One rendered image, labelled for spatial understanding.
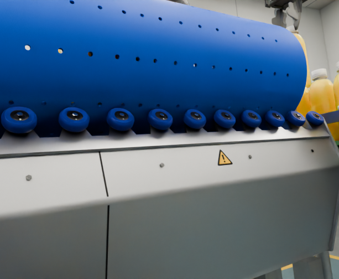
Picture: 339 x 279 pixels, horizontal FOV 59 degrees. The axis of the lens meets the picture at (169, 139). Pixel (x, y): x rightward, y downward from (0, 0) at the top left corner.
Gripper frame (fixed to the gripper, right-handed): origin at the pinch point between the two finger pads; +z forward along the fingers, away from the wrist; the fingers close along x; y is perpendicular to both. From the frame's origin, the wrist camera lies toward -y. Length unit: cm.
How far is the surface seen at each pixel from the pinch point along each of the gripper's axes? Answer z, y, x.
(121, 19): 18, 70, 19
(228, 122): 35, 49, 17
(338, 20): -175, -416, -200
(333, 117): 33.3, 10.6, 15.9
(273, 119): 34, 35, 17
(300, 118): 33.8, 25.4, 16.6
